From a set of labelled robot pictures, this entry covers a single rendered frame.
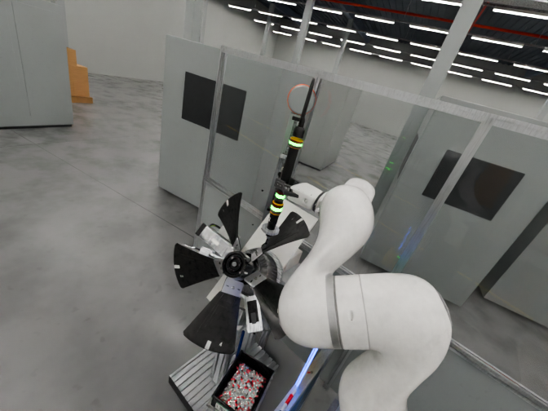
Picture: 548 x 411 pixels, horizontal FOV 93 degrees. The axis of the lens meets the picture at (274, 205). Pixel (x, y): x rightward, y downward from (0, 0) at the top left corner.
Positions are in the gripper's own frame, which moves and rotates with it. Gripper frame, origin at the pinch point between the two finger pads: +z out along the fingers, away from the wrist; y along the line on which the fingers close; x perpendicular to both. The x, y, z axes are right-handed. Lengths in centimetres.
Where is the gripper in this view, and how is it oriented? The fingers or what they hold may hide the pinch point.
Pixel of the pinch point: (285, 182)
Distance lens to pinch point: 92.3
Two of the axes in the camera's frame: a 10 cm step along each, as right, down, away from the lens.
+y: 6.2, -2.1, 7.5
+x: 2.5, -8.6, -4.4
